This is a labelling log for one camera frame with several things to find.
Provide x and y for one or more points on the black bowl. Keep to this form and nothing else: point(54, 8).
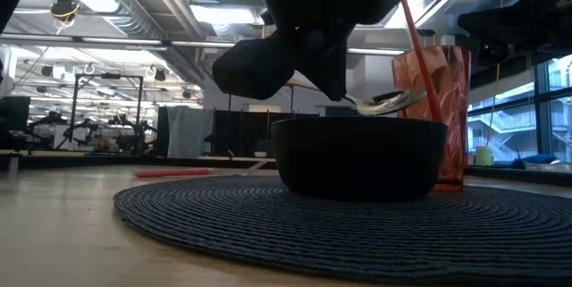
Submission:
point(357, 157)

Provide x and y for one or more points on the yellow green container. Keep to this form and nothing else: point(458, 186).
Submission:
point(484, 156)

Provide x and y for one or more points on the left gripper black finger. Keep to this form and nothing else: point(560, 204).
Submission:
point(259, 70)
point(328, 68)

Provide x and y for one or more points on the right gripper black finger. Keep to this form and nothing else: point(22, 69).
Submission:
point(482, 23)

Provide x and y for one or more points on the silver ceiling ventilation duct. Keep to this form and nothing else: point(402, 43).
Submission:
point(134, 10)

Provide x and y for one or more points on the black metal stand frame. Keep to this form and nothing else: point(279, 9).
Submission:
point(107, 99)

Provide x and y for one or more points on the black partition wall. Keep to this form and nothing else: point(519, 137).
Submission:
point(250, 135)

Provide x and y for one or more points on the dark round woven placemat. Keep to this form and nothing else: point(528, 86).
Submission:
point(357, 238)

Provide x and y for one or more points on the grey cloth partition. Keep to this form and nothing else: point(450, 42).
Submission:
point(190, 132)

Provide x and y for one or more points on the orange translucent plastic cup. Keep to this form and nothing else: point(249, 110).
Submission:
point(451, 90)

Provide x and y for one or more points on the red drinking straw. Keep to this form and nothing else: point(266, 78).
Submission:
point(420, 63)

